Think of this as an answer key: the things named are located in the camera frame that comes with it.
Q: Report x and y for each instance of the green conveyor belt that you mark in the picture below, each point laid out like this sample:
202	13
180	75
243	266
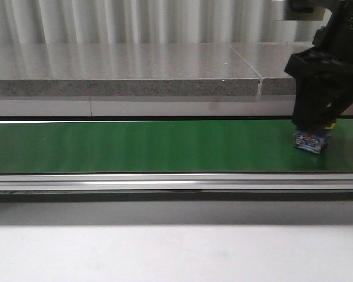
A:
180	146

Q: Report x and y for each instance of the grey stone ledge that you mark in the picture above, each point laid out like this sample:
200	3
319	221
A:
124	70

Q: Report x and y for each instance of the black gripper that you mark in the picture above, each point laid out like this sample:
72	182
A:
324	79

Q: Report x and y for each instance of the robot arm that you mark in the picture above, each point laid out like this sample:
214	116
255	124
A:
342	15

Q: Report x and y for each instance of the yellow mushroom push button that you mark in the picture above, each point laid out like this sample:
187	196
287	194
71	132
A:
314	139

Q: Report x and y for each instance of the aluminium conveyor frame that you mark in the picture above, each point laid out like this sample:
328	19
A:
104	187

